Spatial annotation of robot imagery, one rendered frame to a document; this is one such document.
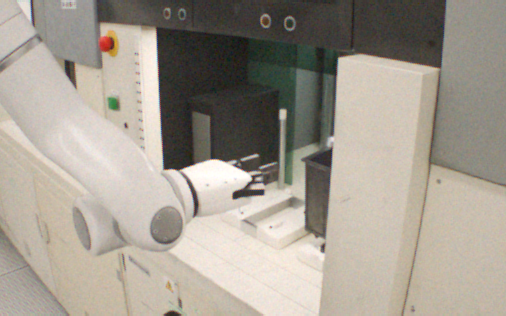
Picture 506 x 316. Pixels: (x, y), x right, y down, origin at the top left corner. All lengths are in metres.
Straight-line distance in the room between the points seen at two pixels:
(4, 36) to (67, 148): 0.15
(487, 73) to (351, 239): 0.29
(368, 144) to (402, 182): 0.06
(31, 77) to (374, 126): 0.42
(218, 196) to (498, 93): 0.40
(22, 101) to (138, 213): 0.19
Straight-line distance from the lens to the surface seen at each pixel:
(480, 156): 0.60
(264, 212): 1.31
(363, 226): 0.66
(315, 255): 1.09
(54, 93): 0.59
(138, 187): 0.56
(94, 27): 1.25
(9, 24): 0.59
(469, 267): 0.66
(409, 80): 0.57
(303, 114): 1.81
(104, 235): 0.63
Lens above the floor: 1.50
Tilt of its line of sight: 22 degrees down
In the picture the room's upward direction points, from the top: straight up
